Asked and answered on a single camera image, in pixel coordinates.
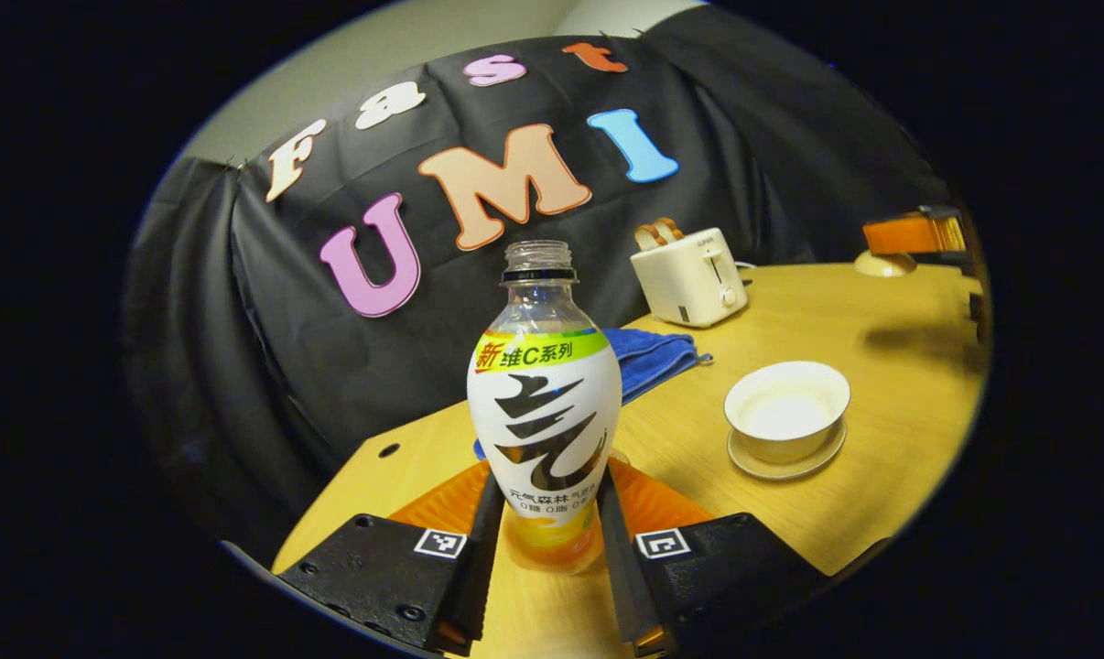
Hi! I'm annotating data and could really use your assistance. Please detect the clear plastic water bottle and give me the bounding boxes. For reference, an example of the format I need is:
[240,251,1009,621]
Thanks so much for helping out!
[467,240,623,576]

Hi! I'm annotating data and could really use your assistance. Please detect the white toaster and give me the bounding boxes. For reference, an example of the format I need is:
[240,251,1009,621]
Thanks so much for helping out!
[630,227,750,329]

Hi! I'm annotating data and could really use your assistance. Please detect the cream ceramic teacup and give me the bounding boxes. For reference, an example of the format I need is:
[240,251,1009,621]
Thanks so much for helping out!
[724,360,852,465]

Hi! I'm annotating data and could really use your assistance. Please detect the blue folded towel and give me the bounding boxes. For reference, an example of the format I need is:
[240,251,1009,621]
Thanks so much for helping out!
[474,328,713,459]

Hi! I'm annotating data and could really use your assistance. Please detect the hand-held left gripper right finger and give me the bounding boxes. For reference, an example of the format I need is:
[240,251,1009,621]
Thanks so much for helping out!
[596,458,828,658]

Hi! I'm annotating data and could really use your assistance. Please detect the cream ceramic saucer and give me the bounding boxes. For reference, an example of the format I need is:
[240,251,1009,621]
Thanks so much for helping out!
[728,416,848,482]

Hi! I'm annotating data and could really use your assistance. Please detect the cream ceramic teacup lid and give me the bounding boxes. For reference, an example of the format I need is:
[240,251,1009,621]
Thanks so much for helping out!
[852,249,919,278]

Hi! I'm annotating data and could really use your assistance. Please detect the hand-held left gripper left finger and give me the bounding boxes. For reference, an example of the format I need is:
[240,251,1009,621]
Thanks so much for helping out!
[277,462,507,655]

